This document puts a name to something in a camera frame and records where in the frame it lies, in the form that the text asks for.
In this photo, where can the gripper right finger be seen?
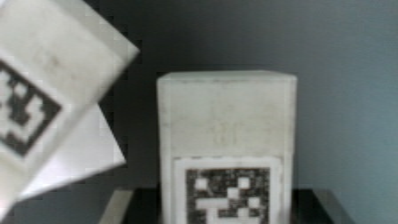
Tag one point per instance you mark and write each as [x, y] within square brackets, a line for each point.
[332, 206]

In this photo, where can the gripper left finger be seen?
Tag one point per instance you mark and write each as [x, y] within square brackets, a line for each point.
[115, 208]

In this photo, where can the white table leg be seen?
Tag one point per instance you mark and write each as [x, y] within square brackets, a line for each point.
[225, 114]
[64, 55]

